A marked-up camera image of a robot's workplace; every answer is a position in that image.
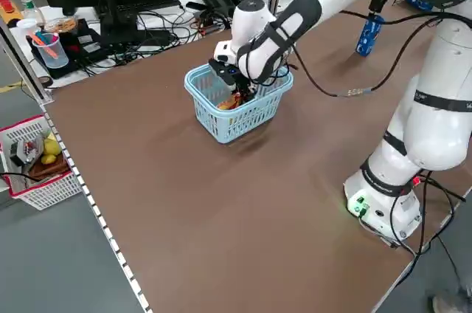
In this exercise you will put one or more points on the white basket red rim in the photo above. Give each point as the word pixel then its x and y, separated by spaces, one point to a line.
pixel 48 191

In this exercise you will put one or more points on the white capped plastic bottle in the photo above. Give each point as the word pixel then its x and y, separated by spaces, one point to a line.
pixel 29 10

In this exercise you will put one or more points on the light blue plastic basket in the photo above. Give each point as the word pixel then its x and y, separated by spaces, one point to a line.
pixel 239 121

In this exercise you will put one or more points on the black tape roll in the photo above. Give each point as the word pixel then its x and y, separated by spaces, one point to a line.
pixel 45 81

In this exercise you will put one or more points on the brown wooden board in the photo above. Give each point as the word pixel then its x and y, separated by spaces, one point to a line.
pixel 49 171

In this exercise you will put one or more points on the clear plastic measuring cup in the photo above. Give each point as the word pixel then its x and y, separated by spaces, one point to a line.
pixel 51 58

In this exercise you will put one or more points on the bowl of snacks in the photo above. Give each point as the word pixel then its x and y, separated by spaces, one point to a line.
pixel 62 26

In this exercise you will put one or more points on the red plastic object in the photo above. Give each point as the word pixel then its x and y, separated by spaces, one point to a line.
pixel 5 3

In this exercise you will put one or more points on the orange pen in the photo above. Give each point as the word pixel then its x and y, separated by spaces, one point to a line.
pixel 49 49

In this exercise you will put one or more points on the black flat desk box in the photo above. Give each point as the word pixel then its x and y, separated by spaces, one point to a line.
pixel 86 47

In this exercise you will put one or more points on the yellow wafer box red logo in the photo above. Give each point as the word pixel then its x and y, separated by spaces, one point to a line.
pixel 226 105

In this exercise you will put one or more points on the black monitor stand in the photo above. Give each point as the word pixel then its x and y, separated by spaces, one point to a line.
pixel 114 25

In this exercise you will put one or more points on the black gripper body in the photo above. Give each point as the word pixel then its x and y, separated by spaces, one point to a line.
pixel 225 71

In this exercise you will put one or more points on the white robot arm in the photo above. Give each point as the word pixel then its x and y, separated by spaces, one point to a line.
pixel 435 136

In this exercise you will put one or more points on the yellow fruit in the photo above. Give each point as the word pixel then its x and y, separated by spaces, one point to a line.
pixel 48 159
pixel 51 146

